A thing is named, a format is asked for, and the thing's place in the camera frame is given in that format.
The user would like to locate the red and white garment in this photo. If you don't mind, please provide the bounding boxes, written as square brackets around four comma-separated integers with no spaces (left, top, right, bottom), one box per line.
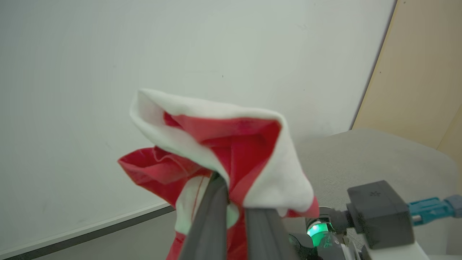
[118,88,320,260]

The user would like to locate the beige wooden panel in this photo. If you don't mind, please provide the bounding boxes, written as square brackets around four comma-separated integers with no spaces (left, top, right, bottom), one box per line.
[351,0,462,164]

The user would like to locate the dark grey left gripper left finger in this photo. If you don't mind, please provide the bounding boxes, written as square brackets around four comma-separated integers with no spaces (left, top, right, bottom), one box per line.
[179,173,230,260]

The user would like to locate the teal cable connector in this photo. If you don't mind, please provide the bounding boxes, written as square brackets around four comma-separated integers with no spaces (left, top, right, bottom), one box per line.
[408,195,462,226]

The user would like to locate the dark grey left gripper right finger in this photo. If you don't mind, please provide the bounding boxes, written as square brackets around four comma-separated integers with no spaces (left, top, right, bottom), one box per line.
[244,207,300,260]

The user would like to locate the dark baseboard strip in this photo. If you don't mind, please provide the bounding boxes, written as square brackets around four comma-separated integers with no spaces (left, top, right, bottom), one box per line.
[0,203,176,260]

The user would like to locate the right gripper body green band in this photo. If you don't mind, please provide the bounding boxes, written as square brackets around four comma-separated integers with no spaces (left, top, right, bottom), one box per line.
[289,207,431,260]

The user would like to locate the dark grey wrist camera box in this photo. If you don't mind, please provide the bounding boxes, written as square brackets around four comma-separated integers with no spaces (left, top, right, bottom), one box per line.
[346,180,415,250]

